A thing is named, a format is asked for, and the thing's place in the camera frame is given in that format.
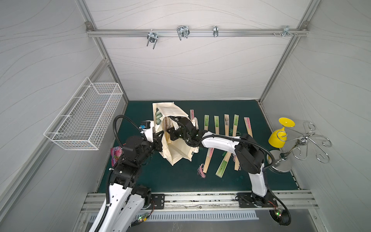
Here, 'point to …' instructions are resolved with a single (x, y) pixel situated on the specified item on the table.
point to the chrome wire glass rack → (284, 162)
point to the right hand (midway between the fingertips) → (166, 129)
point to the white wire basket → (85, 122)
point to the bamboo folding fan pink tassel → (226, 124)
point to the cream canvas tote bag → (195, 122)
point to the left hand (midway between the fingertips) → (160, 132)
